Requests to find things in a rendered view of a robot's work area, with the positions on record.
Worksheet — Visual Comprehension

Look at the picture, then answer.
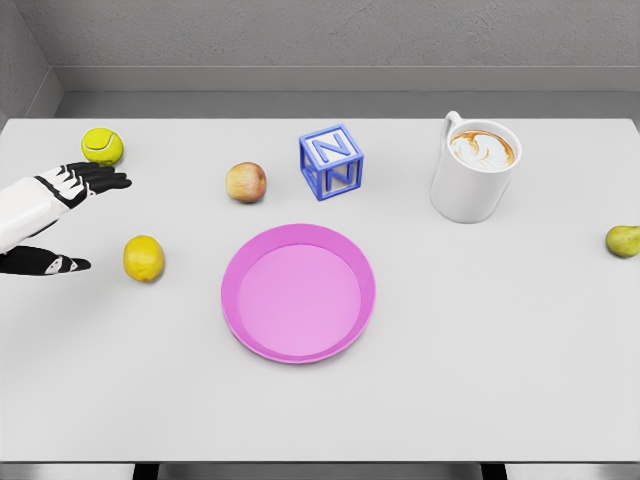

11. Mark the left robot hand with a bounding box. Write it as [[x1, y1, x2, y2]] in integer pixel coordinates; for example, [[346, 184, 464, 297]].
[[0, 161, 133, 276]]

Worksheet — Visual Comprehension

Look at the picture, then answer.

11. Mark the yellow lemon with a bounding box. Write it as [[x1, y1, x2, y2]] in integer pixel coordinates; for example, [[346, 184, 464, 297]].
[[122, 234, 166, 284]]

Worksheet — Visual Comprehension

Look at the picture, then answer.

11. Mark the pink plate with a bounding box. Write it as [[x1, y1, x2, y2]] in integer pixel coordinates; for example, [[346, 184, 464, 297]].
[[220, 222, 377, 365]]

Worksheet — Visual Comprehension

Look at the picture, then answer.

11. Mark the yellow-green tennis ball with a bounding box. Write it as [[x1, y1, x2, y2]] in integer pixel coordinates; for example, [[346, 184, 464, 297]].
[[81, 127, 125, 167]]

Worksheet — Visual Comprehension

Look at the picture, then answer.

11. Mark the red-yellow apple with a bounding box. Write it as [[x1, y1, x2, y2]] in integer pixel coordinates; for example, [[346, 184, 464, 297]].
[[224, 161, 268, 204]]

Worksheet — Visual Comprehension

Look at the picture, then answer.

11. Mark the blue letter block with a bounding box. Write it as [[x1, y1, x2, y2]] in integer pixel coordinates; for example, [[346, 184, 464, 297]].
[[298, 123, 365, 202]]

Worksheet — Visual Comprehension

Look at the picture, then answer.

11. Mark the white coffee mug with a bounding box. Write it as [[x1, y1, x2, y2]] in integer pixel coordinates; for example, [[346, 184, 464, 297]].
[[429, 110, 523, 225]]

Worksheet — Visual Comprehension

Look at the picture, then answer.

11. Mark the green pear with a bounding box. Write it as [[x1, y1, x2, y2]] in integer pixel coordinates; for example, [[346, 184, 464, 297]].
[[605, 224, 640, 259]]

